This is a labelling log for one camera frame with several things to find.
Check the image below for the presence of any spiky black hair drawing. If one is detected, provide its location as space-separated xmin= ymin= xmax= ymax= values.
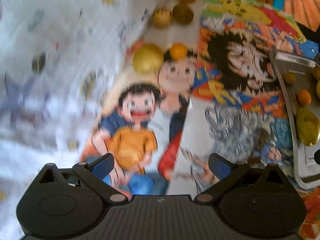
xmin=191 ymin=17 xmax=300 ymax=120

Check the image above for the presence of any orange shirt boy drawing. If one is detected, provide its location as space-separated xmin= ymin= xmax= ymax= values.
xmin=79 ymin=50 xmax=200 ymax=197

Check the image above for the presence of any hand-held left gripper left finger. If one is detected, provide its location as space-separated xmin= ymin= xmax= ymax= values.
xmin=36 ymin=153 xmax=129 ymax=205

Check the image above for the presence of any green and yellow drawing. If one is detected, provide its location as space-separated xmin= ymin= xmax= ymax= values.
xmin=202 ymin=0 xmax=307 ymax=43

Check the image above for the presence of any metal tray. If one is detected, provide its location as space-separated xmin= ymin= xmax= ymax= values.
xmin=269 ymin=49 xmax=320 ymax=190

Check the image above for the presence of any grey haired warrior drawing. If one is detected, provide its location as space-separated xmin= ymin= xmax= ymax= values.
xmin=166 ymin=102 xmax=320 ymax=240

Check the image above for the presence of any wall poster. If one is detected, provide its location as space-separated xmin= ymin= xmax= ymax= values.
xmin=230 ymin=0 xmax=320 ymax=33

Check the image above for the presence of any white printed blanket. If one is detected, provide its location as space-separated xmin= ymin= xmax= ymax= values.
xmin=0 ymin=0 xmax=180 ymax=160

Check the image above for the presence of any brown kiwi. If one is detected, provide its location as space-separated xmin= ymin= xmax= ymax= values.
xmin=172 ymin=4 xmax=195 ymax=25

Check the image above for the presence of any orange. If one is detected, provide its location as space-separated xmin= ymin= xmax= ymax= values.
xmin=169 ymin=43 xmax=188 ymax=61

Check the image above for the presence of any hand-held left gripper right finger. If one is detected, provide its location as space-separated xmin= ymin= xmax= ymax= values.
xmin=194 ymin=153 xmax=287 ymax=205

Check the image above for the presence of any small striped pepino melon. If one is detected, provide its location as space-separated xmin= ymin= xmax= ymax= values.
xmin=152 ymin=8 xmax=173 ymax=28

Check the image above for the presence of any small orange kumquat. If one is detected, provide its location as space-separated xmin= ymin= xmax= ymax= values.
xmin=297 ymin=89 xmax=312 ymax=105

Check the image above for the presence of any small brown fruit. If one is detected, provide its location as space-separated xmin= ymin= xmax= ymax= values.
xmin=284 ymin=72 xmax=297 ymax=84

